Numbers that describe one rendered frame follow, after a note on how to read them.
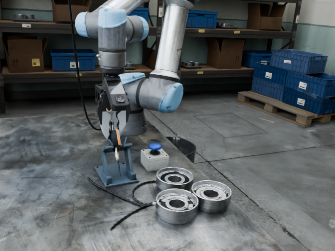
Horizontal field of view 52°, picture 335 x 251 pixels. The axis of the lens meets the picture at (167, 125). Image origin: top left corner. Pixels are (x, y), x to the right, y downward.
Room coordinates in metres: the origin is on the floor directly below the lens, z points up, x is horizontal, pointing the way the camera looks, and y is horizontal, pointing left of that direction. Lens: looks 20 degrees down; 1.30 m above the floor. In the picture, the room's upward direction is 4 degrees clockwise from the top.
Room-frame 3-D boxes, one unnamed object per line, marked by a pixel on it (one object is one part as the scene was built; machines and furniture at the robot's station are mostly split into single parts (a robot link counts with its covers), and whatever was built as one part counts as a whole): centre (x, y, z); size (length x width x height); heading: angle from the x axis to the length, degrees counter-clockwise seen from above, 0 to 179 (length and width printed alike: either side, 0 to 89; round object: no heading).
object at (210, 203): (0.80, -0.13, 0.82); 0.10 x 0.10 x 0.04
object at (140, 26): (1.06, 0.14, 1.22); 0.11 x 0.11 x 0.08; 67
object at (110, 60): (0.96, 0.17, 1.14); 0.08 x 0.08 x 0.05
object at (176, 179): (0.86, -0.03, 0.82); 0.10 x 0.10 x 0.04
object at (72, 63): (4.25, 1.22, 0.56); 0.52 x 0.38 x 0.22; 111
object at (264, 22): (5.37, -1.34, 1.19); 0.45 x 0.40 x 0.37; 109
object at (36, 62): (4.01, 1.71, 0.64); 0.49 x 0.40 x 0.37; 119
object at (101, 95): (0.96, 0.17, 1.06); 0.09 x 0.08 x 0.12; 27
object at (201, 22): (4.91, -0.27, 1.11); 0.52 x 0.38 x 0.22; 114
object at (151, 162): (1.00, 0.04, 0.82); 0.08 x 0.07 x 0.05; 24
